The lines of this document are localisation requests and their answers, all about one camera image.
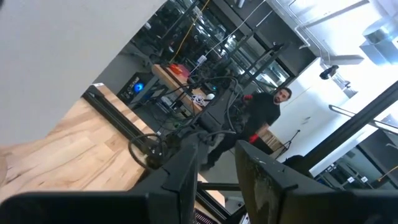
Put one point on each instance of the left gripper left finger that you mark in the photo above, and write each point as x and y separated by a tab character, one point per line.
180	180

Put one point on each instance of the black tripod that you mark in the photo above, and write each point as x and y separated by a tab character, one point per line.
287	144

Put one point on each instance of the black metal post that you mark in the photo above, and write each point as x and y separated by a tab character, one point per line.
351	127

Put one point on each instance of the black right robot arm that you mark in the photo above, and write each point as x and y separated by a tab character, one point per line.
214	115

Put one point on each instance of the person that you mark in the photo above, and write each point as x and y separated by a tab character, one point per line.
262	112

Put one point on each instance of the silver air duct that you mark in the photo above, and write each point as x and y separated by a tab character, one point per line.
382	40

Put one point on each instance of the black ceiling camera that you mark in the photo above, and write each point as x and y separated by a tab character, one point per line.
329	72

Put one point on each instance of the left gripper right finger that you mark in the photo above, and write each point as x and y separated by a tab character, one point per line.
261	186

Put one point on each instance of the black computer tower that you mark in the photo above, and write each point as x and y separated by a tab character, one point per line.
136	87

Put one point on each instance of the orange object on desk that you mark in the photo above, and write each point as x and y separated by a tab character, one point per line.
178	70

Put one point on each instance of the wooden background desk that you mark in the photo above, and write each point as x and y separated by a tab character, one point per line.
174	82

